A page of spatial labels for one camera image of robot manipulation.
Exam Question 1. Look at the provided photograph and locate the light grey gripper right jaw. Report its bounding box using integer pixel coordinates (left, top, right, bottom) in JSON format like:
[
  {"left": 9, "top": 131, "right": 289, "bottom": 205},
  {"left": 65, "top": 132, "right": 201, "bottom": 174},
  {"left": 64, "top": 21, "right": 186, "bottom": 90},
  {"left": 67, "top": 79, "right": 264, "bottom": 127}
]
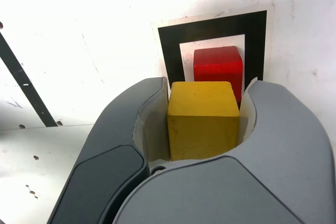
[{"left": 112, "top": 76, "right": 330, "bottom": 224}]

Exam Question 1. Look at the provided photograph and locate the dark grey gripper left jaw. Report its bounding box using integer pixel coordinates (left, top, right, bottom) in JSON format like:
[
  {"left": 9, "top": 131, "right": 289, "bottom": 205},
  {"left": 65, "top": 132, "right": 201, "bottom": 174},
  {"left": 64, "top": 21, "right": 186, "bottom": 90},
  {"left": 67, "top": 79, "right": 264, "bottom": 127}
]
[{"left": 48, "top": 76, "right": 172, "bottom": 224}]

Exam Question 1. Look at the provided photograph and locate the yellow cube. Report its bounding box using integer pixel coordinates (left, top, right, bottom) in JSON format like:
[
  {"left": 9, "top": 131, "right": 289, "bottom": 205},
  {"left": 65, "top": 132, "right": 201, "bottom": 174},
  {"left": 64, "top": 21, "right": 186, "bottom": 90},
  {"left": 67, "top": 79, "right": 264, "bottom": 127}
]
[{"left": 166, "top": 81, "right": 240, "bottom": 162}]

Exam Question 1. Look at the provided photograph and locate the red cube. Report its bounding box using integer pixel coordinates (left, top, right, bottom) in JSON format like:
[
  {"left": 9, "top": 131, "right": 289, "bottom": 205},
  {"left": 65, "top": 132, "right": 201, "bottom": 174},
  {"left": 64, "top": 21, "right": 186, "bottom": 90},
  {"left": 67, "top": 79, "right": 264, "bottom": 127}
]
[{"left": 193, "top": 46, "right": 244, "bottom": 104}]

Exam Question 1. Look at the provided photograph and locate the black tape square outline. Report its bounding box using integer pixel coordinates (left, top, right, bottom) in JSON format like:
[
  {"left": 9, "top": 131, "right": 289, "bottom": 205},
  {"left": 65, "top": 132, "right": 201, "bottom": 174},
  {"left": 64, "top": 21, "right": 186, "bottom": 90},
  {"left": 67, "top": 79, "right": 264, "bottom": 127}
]
[{"left": 157, "top": 10, "right": 268, "bottom": 85}]

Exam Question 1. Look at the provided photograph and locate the black tape strip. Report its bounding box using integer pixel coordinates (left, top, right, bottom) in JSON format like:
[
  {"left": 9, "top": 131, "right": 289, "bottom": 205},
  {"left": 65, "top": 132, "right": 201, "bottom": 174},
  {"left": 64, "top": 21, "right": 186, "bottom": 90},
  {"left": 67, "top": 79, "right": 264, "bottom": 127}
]
[{"left": 0, "top": 30, "right": 58, "bottom": 128}]

